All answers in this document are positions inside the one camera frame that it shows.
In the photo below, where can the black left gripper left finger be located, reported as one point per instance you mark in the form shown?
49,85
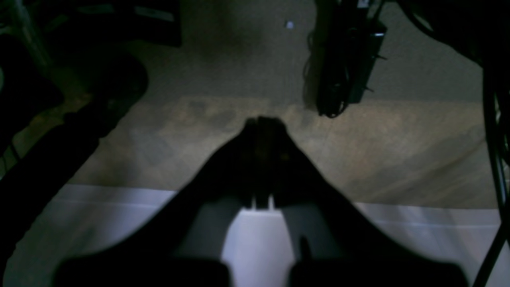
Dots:
181,245

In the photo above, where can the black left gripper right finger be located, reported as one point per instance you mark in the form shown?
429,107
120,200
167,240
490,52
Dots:
367,257

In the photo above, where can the light grey T-shirt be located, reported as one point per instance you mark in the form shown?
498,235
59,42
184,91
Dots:
258,246

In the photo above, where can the black power strip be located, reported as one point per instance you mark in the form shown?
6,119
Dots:
344,45

